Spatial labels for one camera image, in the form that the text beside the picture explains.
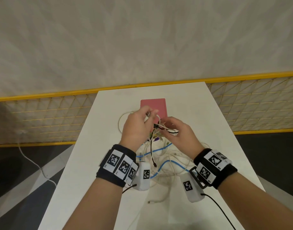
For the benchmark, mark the person's left hand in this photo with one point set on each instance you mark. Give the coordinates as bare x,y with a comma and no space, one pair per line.
133,129

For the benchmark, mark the person's right forearm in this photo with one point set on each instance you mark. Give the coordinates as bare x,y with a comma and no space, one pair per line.
256,203

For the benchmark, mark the person's left forearm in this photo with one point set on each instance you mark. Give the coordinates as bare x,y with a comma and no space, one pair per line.
93,206

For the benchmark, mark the black right wristband with markers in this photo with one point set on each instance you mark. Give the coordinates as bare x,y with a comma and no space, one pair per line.
229,176

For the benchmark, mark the black left wristband with markers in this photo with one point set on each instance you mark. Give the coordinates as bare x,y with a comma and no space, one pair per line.
105,172

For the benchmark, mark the black wristband with markers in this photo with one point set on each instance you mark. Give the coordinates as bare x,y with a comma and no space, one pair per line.
105,172
229,176

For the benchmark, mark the pink drawer box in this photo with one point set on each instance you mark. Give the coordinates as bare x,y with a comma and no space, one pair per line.
156,106

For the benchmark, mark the dark blue round container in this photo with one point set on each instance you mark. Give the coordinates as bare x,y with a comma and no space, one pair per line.
157,139

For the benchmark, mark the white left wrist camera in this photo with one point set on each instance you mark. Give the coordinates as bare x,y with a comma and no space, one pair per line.
141,174

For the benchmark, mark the person's right hand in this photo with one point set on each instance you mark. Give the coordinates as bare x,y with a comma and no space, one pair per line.
182,136

